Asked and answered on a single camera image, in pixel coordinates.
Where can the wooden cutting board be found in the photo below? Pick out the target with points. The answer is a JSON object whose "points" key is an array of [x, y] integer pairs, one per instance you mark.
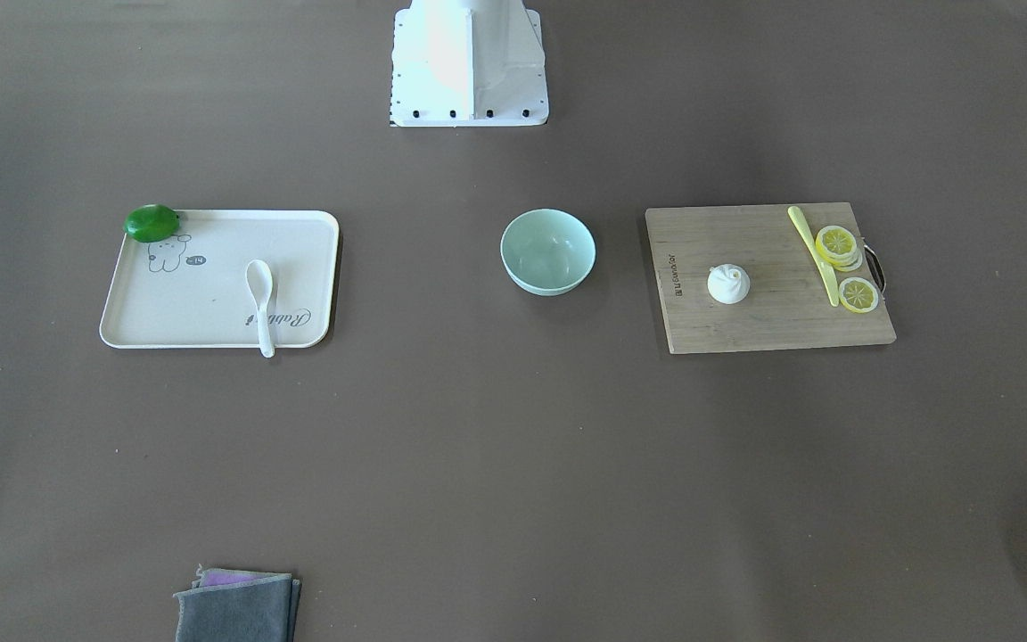
{"points": [[786, 308]]}

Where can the grey purple folded cloth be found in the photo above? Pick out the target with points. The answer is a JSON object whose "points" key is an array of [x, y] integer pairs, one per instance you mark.
{"points": [[234, 605]]}

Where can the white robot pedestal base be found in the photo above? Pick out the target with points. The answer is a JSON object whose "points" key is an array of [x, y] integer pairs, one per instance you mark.
{"points": [[468, 64]]}

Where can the cream rabbit serving tray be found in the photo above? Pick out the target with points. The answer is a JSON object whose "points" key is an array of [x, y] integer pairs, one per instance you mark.
{"points": [[189, 291]]}

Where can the mint green bowl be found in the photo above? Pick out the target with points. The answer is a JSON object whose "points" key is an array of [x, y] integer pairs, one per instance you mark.
{"points": [[547, 252]]}

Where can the green lime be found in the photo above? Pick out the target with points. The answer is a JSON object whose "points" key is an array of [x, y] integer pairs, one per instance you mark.
{"points": [[151, 223]]}

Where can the yellow plastic knife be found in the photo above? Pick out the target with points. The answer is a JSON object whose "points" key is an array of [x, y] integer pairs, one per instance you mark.
{"points": [[825, 270]]}

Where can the white ceramic spoon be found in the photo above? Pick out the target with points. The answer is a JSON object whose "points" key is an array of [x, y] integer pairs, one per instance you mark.
{"points": [[261, 284]]}

